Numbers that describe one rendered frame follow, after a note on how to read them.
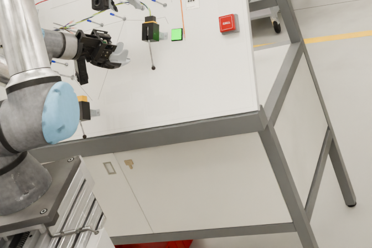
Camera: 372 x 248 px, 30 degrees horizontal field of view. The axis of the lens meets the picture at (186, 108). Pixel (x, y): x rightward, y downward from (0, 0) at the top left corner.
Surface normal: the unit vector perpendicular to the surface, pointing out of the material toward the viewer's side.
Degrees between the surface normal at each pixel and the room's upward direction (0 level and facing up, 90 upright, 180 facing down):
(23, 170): 72
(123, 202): 90
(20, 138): 96
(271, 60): 0
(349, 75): 0
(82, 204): 90
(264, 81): 0
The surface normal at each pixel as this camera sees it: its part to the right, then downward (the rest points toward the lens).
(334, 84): -0.36, -0.83
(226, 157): -0.32, 0.53
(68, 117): 0.95, -0.13
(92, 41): 0.47, 0.66
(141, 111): -0.47, -0.09
